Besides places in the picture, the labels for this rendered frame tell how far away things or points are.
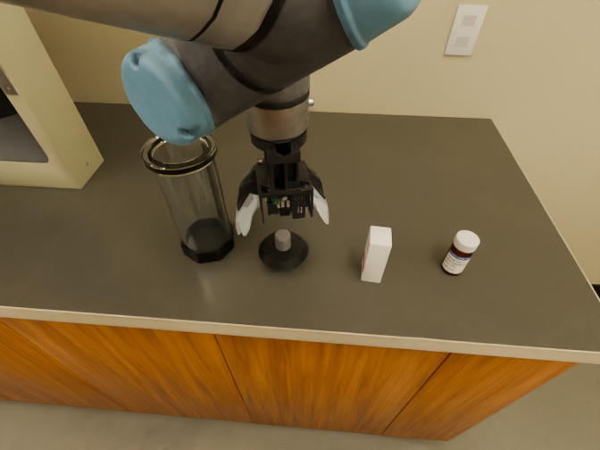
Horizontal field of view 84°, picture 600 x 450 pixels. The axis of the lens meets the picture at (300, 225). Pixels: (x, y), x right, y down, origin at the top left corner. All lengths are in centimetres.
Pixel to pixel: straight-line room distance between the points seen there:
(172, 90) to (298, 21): 11
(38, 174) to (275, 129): 67
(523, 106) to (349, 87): 52
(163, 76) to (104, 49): 96
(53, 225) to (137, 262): 23
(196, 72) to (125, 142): 79
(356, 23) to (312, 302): 47
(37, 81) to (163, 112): 59
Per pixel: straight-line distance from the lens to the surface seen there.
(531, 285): 73
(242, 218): 52
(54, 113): 87
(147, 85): 27
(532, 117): 126
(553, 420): 177
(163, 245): 71
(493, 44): 110
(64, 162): 88
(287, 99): 37
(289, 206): 45
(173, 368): 93
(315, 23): 18
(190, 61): 26
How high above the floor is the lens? 145
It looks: 47 degrees down
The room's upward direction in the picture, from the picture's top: straight up
